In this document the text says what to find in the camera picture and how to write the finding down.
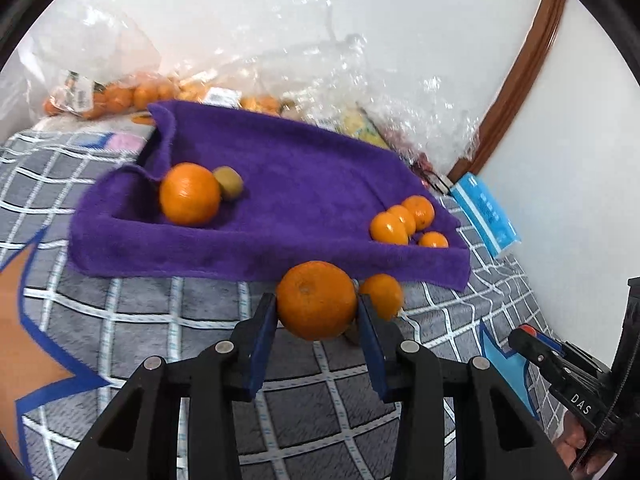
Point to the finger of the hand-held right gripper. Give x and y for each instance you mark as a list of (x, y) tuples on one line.
[(532, 350)]

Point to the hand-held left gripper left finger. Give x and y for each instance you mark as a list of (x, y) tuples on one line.
[(262, 340)]

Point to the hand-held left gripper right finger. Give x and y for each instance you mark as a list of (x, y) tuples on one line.
[(372, 350)]

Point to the oval kumquat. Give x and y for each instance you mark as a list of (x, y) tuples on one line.
[(386, 230), (405, 216), (382, 295)]

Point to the large orange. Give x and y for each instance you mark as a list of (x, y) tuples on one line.
[(316, 300), (190, 194)]

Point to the tiny mandarin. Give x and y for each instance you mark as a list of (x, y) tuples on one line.
[(433, 241)]

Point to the small round mandarin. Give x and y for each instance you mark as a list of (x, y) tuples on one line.
[(422, 209)]

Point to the brown kiwi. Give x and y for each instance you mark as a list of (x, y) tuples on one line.
[(230, 183)]

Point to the person's right hand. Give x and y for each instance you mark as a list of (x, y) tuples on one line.
[(572, 442)]

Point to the grey checked blanket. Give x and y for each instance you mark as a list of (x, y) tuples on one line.
[(150, 320)]

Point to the blue tissue packet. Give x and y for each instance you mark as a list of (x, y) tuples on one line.
[(487, 215)]

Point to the purple towel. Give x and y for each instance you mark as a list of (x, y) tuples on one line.
[(300, 185)]

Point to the clear bag of yellow fruit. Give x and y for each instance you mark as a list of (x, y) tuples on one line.
[(365, 127)]

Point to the clear bag of brown fruit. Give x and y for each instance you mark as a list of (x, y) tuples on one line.
[(290, 108)]

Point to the clear labelled bag of mandarins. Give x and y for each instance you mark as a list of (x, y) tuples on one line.
[(260, 104)]

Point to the printed paper sheet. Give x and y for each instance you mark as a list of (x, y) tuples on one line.
[(100, 125)]

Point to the cloudy bag of mandarins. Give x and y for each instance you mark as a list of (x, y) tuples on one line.
[(115, 95)]

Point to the brown wooden door frame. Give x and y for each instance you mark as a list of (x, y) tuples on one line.
[(525, 60)]

